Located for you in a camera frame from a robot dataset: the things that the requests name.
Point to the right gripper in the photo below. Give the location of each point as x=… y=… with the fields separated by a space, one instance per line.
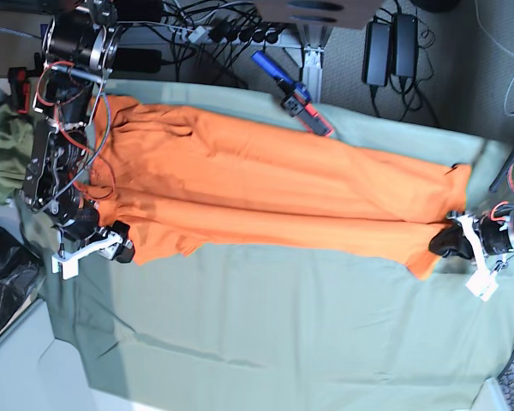
x=85 y=229

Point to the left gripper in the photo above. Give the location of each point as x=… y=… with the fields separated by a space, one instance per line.
x=471 y=236

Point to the orange T-shirt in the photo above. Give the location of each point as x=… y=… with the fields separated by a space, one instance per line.
x=182 y=177

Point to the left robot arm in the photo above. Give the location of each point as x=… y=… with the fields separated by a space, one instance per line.
x=501 y=196

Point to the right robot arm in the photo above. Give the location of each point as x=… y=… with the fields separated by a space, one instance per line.
x=79 y=47

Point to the olive green shirt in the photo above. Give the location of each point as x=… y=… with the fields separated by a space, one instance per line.
x=16 y=144

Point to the black plastic bag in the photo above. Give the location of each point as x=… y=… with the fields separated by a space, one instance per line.
x=19 y=270

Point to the green table cloth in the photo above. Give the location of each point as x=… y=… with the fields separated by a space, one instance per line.
x=275 y=328

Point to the black power brick left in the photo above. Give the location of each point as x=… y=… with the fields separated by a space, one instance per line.
x=138 y=60

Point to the blue clamp at table edge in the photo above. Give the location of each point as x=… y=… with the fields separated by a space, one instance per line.
x=297 y=101

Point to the white power strip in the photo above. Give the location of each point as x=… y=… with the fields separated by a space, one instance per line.
x=237 y=35

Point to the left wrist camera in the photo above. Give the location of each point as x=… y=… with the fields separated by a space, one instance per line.
x=482 y=284

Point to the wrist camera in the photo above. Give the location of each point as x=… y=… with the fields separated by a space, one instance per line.
x=482 y=284
x=67 y=267

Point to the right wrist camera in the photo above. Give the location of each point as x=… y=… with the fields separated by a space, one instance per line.
x=67 y=267

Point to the aluminium frame post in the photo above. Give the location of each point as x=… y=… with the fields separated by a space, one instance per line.
x=308 y=55

